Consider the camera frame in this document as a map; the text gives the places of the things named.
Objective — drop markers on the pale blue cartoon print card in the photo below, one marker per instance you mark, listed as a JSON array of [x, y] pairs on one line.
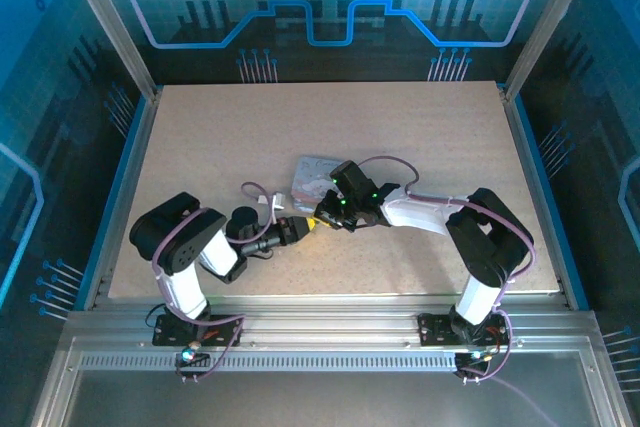
[[310, 182]]

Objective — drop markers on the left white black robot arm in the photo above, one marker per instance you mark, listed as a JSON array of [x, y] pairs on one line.
[[180, 292]]

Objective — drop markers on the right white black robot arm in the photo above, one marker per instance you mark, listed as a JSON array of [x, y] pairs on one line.
[[420, 219]]

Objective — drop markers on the small LED controller board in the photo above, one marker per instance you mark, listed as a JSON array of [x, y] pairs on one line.
[[475, 356], [189, 356]]

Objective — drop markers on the grey metal front panel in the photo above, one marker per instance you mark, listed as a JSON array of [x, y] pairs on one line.
[[320, 399]]

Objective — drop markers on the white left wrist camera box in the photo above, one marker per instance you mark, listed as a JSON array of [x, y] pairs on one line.
[[279, 201]]

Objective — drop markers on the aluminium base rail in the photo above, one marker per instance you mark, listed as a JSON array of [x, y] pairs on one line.
[[330, 327]]

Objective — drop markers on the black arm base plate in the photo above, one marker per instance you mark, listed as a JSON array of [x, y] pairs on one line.
[[225, 332], [435, 329]]

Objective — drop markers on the blue edged side rail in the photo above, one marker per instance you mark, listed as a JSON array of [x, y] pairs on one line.
[[542, 187], [117, 187]]

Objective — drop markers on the aluminium frame post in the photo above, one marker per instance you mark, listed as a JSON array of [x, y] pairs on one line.
[[110, 22], [550, 17]]

